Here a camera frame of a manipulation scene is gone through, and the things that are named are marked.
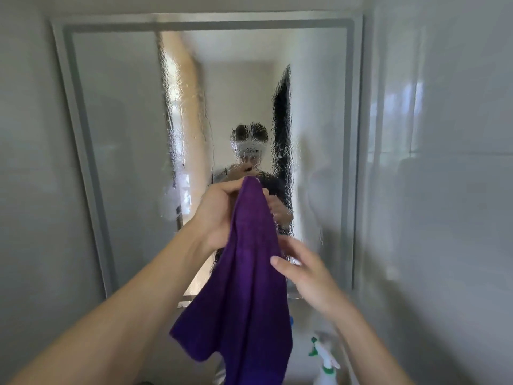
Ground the person's right hand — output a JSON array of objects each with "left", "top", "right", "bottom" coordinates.
[{"left": 269, "top": 235, "right": 346, "bottom": 317}]

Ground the person's left hand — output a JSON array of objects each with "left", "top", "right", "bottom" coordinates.
[{"left": 191, "top": 176, "right": 270, "bottom": 253}]

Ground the purple microfibre cloth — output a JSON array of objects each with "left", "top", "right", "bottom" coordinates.
[{"left": 169, "top": 176, "right": 294, "bottom": 385}]

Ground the white spray bottle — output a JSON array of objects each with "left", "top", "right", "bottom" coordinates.
[{"left": 307, "top": 335, "right": 342, "bottom": 385}]

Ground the rectangular wall mirror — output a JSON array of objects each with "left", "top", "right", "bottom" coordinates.
[{"left": 51, "top": 12, "right": 364, "bottom": 307}]

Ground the person's right forearm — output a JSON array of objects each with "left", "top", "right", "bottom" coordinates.
[{"left": 320, "top": 300, "right": 416, "bottom": 385}]

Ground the person's left forearm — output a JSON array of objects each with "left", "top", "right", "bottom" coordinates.
[{"left": 7, "top": 222, "right": 215, "bottom": 385}]

